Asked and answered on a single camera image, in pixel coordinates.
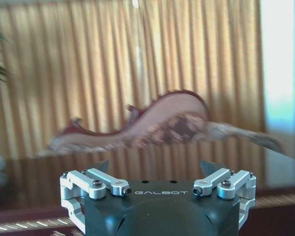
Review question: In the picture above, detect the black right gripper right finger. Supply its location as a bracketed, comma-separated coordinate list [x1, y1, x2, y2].
[193, 160, 257, 229]

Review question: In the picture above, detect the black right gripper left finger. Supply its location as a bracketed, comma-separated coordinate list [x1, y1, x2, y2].
[59, 159, 132, 235]

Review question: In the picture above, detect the golden pleated curtain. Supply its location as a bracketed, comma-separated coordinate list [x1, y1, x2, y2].
[0, 0, 266, 160]

